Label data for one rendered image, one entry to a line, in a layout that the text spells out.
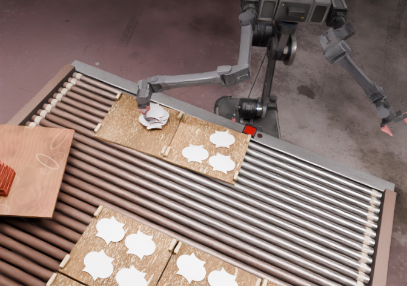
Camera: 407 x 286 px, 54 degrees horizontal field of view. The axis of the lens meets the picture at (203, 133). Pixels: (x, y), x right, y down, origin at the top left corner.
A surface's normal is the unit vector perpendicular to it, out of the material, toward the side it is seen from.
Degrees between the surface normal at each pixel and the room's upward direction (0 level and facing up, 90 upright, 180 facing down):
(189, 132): 0
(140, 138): 0
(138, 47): 0
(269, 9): 90
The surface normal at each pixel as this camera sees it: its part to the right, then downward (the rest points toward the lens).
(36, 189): 0.11, -0.62
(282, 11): 0.00, 0.79
